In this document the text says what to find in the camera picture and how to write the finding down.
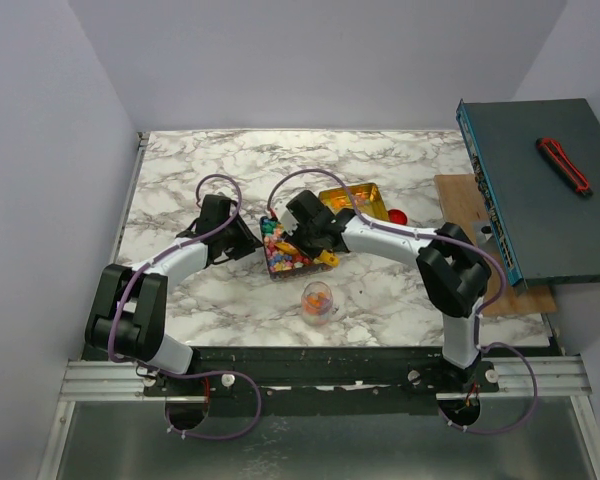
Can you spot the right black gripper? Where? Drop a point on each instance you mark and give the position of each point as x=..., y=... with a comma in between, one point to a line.
x=300, y=239

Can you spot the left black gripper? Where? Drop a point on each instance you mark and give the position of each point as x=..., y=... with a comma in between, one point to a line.
x=249, y=241

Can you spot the yellow plastic scoop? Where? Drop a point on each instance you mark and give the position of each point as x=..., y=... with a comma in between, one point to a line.
x=325, y=257

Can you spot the tin of paper stars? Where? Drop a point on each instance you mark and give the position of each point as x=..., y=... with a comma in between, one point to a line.
x=282, y=260

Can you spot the tin of gummy candies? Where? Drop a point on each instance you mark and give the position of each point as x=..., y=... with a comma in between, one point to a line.
x=367, y=196

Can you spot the clear glass jar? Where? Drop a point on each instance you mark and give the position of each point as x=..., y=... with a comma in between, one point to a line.
x=316, y=304

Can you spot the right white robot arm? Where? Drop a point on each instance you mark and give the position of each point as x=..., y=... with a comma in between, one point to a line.
x=455, y=275

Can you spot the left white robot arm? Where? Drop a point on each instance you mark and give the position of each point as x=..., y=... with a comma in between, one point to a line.
x=128, y=314

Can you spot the red jar lid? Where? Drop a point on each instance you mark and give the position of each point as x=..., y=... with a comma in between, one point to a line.
x=397, y=216

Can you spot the wooden board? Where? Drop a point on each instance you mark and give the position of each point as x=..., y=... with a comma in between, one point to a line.
x=462, y=204

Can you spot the dark grey metal box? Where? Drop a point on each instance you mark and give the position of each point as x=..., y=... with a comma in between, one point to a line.
x=546, y=234

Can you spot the red black utility knife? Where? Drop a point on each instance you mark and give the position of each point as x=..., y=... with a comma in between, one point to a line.
x=555, y=156

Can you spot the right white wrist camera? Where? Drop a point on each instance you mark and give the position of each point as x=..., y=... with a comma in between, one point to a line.
x=287, y=220

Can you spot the black mounting rail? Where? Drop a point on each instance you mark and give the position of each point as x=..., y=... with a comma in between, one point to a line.
x=289, y=382

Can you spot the small metal bracket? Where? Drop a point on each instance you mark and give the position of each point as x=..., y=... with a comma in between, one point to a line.
x=484, y=236

